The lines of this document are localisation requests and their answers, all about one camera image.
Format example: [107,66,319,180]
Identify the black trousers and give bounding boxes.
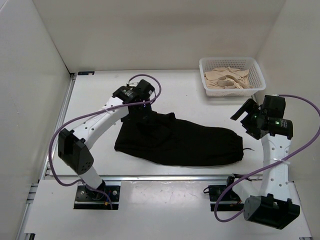
[114,111,246,167]

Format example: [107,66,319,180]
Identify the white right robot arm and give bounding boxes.
[224,95,300,230]

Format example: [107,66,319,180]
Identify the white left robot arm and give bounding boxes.
[58,79,155,200]

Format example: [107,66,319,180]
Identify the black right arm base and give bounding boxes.
[203,184,246,212]

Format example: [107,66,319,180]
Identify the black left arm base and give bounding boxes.
[73,184,121,210]

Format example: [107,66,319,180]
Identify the beige trousers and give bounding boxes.
[204,67,254,90]

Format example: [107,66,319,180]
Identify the white plastic basket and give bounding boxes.
[199,57,266,97]

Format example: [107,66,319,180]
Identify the small black label plate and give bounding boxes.
[77,71,95,76]

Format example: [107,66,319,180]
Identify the silver right aluminium rail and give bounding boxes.
[251,93,262,104]

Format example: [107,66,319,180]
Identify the silver aluminium rail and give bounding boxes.
[251,93,262,104]
[38,72,78,182]
[49,174,266,182]

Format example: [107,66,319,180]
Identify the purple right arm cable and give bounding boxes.
[213,93,320,223]

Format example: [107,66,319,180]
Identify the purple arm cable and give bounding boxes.
[47,73,163,209]
[213,93,320,223]

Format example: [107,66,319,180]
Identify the silver front aluminium rail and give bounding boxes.
[49,174,266,182]

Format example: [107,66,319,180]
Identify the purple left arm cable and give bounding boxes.
[47,73,163,209]

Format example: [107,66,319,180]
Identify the silver left aluminium rail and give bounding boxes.
[38,72,78,182]

